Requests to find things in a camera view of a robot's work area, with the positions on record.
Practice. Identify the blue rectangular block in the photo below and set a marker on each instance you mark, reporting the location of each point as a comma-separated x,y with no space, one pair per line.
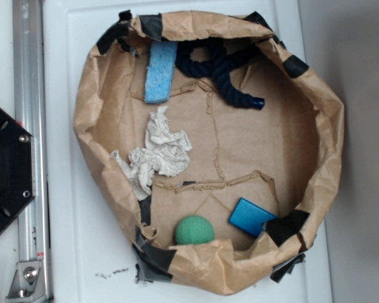
250,218

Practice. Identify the crumpled white paper towel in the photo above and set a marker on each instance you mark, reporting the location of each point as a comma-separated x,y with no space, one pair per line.
164,152

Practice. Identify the brown paper bag bin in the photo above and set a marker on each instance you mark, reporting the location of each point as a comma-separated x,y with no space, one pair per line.
285,158

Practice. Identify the green dimpled ball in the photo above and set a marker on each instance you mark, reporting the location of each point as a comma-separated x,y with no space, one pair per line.
194,230

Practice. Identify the light blue sponge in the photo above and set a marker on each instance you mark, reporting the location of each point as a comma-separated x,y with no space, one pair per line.
160,71

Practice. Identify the white tray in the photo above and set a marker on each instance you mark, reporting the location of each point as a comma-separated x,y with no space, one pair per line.
92,261

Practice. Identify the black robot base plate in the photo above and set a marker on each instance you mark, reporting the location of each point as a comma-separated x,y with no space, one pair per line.
16,173

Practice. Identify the aluminium extrusion rail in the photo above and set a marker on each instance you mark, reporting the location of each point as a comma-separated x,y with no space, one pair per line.
33,221

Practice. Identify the metal corner bracket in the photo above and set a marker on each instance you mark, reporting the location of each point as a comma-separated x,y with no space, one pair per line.
28,283

